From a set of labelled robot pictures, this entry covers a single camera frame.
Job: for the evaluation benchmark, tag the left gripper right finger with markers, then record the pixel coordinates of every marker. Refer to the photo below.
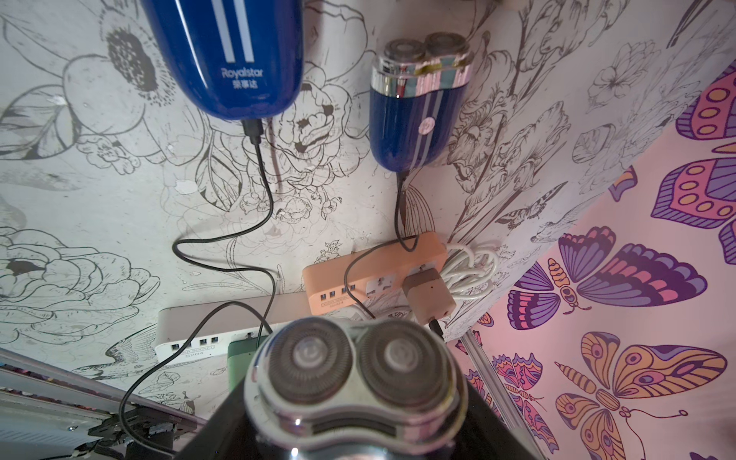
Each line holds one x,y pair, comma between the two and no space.
484,437

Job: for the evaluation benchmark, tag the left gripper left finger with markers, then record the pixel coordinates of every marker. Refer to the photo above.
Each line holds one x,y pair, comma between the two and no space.
227,435

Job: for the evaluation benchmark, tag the green charger adapter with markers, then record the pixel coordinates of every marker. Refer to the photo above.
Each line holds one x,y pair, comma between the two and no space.
243,361

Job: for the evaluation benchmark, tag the white power strip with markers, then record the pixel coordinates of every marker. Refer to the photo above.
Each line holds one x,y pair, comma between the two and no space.
230,324

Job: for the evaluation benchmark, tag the pink USB charger adapter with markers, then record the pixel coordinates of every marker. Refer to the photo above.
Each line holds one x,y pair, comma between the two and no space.
428,296

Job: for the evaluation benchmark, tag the orange power strip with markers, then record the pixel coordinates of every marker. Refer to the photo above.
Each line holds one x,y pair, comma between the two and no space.
372,273

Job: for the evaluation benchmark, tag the aluminium cage frame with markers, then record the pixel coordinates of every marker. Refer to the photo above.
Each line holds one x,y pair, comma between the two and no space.
506,407

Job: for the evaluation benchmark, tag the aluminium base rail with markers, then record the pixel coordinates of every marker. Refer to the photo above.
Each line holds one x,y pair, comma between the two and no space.
49,413

